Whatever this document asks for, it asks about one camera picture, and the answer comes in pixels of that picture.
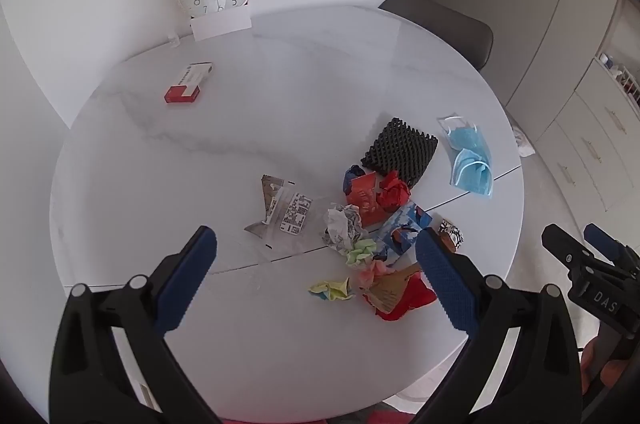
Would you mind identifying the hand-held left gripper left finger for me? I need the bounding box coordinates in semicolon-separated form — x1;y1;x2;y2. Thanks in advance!
48;225;221;424

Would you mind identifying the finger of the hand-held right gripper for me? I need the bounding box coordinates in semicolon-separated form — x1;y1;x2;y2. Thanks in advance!
542;224;596;275
584;224;640;277

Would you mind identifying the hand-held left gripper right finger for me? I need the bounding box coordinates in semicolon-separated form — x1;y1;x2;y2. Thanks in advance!
412;226;583;424

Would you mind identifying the orange-red snack wrapper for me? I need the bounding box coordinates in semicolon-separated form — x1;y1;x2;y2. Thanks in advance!
345;171;387;228

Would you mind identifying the person's right hand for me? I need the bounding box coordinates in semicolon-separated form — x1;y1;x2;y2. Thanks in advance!
580;336;626;397

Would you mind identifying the red paper sheet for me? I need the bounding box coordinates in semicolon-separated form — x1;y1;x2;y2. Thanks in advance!
375;276;439;322

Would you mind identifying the black and white small wrapper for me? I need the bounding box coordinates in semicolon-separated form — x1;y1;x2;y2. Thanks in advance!
438;219;466;251

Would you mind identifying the brown paper piece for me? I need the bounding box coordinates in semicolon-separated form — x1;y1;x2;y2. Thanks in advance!
369;264;424;316

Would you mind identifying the blue printed packet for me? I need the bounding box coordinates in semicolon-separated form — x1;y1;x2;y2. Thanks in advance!
375;202;433;261

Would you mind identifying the pink crumpled paper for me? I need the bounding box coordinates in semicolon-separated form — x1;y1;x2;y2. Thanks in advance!
357;261;396;291

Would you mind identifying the green crumpled paper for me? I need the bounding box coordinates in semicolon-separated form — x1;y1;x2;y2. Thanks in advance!
346;239;379;268

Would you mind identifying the red crumpled paper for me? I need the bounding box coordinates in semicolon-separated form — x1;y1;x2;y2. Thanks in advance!
376;171;412;211

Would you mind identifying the beige drawer unit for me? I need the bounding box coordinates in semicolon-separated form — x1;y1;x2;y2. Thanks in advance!
535;59;640;215

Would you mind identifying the yellow crumpled paper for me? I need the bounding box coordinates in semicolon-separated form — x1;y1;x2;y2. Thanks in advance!
309;276;354;303

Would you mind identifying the blue face mask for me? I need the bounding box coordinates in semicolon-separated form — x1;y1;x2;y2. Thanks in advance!
448;148;496;198
438;115;493;157

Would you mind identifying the white cloth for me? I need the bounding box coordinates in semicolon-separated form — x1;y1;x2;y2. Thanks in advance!
512;127;536;157

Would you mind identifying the white crumpled paper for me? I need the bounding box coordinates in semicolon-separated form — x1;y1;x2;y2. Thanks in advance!
322;204;369;251

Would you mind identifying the clear wrapper with brown top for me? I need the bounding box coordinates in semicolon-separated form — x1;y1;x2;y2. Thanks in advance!
259;175;287;226

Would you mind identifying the clear wrapper with black print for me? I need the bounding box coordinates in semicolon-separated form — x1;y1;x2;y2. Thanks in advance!
280;192;312;235

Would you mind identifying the black egg-crate foam piece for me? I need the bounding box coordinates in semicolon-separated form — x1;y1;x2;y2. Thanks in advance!
360;117;439;187

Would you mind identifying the blue dotted snack wrapper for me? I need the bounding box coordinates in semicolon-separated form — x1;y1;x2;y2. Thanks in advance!
343;165;367;196

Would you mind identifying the red and white box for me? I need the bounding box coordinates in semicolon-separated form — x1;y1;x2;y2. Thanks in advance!
164;62;213;105

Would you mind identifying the grey chair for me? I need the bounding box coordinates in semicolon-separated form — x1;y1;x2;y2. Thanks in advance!
378;0;494;71

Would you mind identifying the white card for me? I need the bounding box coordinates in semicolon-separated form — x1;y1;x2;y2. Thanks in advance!
191;4;252;41

